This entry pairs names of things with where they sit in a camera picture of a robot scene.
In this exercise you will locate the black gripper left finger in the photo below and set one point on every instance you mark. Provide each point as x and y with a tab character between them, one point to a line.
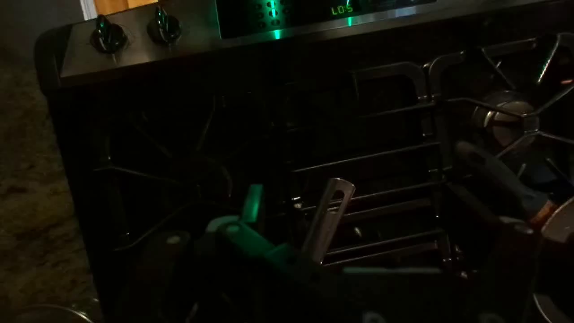
173	262

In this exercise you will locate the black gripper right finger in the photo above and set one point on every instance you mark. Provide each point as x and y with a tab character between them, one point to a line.
509	262

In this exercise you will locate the silver ladle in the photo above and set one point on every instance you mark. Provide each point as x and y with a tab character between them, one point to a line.
333	208

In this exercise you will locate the black frying pan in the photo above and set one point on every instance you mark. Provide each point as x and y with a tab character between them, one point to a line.
496	180

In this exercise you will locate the black gas stove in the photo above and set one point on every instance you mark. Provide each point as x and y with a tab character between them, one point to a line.
239	119

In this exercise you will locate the black stove knob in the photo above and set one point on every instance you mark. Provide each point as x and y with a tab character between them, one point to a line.
164	27
109	36

